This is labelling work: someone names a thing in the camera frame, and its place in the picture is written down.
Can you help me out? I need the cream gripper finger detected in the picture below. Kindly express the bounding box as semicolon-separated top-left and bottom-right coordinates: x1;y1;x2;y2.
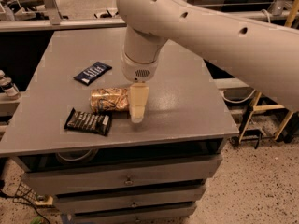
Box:
128;83;150;123

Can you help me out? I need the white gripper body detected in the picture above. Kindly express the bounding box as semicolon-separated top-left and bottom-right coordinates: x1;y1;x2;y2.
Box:
121;51;159;82

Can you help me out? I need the orange soda can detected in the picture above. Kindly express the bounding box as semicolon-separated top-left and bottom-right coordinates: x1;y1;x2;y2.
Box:
90;88;129;113

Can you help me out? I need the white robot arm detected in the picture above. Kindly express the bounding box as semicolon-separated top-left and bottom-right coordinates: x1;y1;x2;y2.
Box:
117;0;299;112

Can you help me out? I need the brown chocolate rxbar wrapper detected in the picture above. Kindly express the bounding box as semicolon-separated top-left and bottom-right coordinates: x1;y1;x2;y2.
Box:
64;108;112;136

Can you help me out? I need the blue snack bar wrapper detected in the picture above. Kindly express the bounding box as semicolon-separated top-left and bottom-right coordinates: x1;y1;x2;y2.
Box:
74;62;112;86

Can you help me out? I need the grey drawer cabinet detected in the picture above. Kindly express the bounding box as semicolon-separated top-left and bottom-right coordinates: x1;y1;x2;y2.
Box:
0;24;240;224

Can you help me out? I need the top grey drawer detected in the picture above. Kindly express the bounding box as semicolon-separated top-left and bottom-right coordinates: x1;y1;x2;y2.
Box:
22;155;222;195

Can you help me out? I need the grey drawer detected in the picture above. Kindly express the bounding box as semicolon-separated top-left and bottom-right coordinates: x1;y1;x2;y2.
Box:
54;185;206;214
22;155;222;195
73;202;196;224

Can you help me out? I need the bottom grey drawer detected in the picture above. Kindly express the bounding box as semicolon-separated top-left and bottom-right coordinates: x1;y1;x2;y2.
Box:
73;202;196;224

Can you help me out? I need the middle grey drawer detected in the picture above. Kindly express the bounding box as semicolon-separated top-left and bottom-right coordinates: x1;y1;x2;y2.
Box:
54;185;206;214

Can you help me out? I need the small bottle at left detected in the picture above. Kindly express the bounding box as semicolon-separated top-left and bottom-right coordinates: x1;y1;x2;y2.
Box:
0;70;21;100

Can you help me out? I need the grey metal rail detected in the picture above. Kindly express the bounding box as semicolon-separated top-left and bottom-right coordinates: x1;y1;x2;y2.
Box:
0;10;289;32

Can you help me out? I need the yellow wooden easel frame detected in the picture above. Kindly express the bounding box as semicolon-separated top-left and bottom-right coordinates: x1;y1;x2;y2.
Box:
236;0;299;144

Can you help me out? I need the white cable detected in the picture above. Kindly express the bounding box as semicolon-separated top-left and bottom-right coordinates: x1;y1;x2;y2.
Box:
221;8;272;105

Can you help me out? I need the black floor cable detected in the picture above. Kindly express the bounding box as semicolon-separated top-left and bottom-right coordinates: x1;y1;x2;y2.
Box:
0;180;52;224

